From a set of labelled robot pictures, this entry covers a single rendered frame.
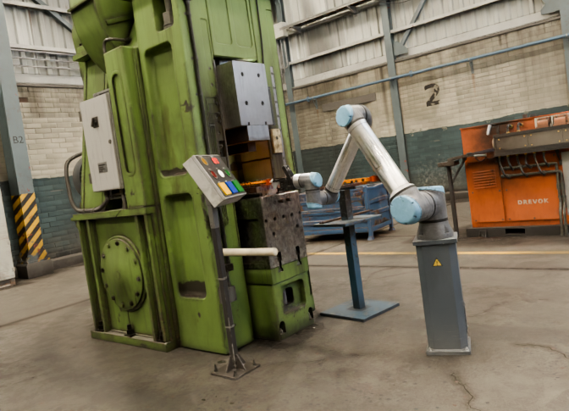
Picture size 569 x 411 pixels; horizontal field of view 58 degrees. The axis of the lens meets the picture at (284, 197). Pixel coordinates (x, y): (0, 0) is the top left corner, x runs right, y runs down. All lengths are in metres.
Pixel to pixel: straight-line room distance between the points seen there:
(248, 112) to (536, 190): 3.69
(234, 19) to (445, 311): 2.23
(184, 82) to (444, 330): 2.01
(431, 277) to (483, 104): 7.84
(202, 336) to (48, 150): 6.27
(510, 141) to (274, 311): 3.53
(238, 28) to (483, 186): 3.62
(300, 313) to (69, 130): 6.67
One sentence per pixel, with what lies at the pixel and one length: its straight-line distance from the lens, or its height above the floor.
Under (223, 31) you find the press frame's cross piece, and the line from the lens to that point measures 3.49.
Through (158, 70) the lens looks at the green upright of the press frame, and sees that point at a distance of 3.46.
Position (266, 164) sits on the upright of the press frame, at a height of 1.11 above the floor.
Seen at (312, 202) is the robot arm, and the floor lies 0.84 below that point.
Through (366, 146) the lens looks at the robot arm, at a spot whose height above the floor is 1.12.
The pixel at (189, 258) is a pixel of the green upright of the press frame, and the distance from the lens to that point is 3.37.
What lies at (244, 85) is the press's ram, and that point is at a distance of 3.27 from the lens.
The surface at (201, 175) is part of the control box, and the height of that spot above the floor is 1.09.
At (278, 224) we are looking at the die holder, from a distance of 3.25.
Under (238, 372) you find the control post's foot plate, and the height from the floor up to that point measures 0.01.
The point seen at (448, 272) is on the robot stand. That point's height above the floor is 0.43.
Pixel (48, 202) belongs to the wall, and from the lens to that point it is 9.06.
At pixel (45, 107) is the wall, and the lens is 9.27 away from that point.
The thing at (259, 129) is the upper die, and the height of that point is 1.34.
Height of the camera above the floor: 1.06
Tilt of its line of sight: 3 degrees down
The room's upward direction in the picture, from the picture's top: 8 degrees counter-clockwise
